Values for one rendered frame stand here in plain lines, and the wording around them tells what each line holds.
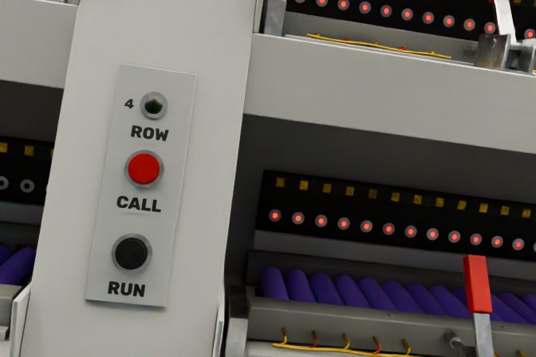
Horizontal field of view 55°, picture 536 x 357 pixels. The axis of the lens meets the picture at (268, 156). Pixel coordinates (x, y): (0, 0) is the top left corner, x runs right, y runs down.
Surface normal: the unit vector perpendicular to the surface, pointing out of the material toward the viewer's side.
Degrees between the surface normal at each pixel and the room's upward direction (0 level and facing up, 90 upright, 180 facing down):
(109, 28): 90
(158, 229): 90
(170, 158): 90
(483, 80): 105
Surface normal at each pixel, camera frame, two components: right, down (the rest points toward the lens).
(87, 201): 0.12, -0.11
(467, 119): 0.08, 0.15
